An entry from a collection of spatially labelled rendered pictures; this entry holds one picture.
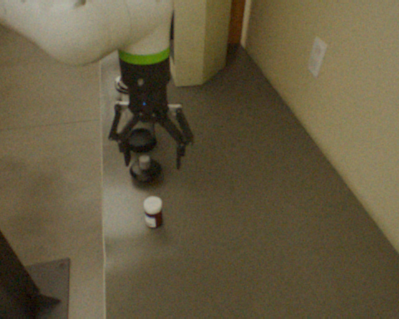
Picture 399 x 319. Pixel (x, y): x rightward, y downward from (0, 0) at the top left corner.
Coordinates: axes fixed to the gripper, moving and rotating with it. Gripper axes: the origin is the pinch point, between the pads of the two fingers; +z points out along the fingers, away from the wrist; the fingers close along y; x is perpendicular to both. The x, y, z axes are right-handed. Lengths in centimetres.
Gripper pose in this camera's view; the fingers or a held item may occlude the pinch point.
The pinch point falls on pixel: (153, 159)
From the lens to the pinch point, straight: 77.0
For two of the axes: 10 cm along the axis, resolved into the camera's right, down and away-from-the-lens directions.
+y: -10.0, -0.6, 0.2
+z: -0.3, 7.3, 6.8
